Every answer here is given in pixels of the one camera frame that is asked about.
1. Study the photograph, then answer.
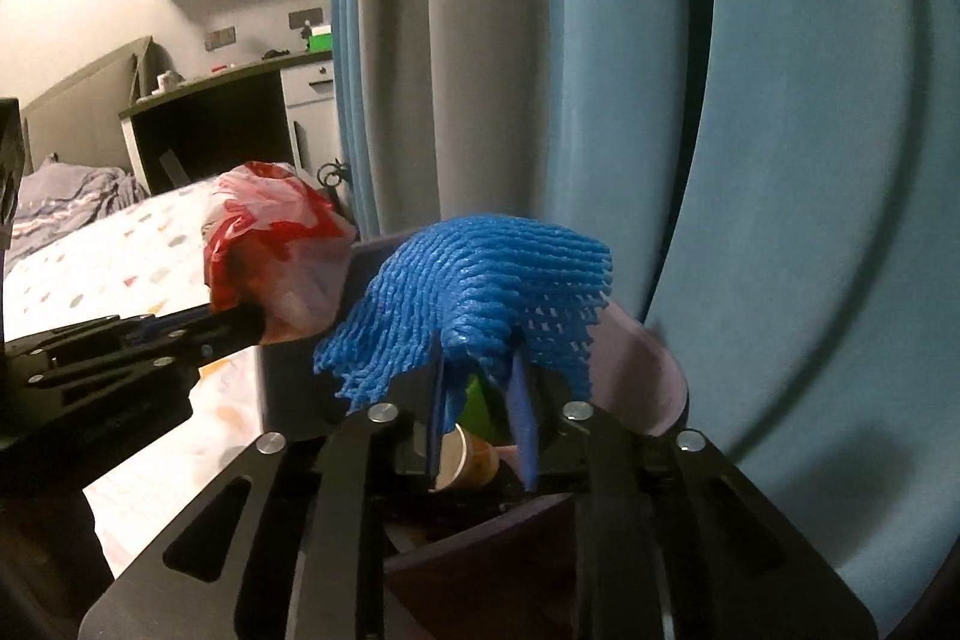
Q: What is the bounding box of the blue and grey curtain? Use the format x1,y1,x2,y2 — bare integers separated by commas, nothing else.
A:
326,0,960,640

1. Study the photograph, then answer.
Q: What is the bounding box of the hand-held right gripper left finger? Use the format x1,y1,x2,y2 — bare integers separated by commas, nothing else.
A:
79,355,451,640

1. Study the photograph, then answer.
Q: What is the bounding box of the white drawer unit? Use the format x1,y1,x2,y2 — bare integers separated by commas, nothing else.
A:
281,59,339,177

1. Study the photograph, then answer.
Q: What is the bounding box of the grey plastic bin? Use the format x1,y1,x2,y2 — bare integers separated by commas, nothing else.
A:
255,237,689,640

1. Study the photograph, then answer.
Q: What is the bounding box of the grey padded headboard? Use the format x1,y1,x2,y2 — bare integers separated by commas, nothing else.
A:
21,36,155,176

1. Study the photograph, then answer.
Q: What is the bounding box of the white cup with orange print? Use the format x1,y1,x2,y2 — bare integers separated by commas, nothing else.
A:
433,425,500,493

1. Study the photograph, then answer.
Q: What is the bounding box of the person's left forearm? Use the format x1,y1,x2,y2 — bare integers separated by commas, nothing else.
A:
0,490,117,640

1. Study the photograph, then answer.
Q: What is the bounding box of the green foam fruit net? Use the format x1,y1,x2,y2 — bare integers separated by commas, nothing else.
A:
456,370,520,444

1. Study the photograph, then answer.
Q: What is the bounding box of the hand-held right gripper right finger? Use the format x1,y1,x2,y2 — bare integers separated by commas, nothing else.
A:
512,351,878,640

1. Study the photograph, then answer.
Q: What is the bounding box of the red and white plastic bag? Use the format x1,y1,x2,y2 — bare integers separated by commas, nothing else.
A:
201,161,356,345

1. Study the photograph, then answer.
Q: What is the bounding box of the dark wooden desk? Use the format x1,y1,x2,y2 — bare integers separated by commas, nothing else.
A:
118,47,335,197

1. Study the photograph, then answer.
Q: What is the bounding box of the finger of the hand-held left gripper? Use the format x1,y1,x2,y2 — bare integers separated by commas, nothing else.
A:
30,302,266,390
6,312,175,365

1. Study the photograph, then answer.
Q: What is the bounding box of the blue foam fruit net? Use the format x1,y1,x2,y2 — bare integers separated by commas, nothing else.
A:
313,212,615,415

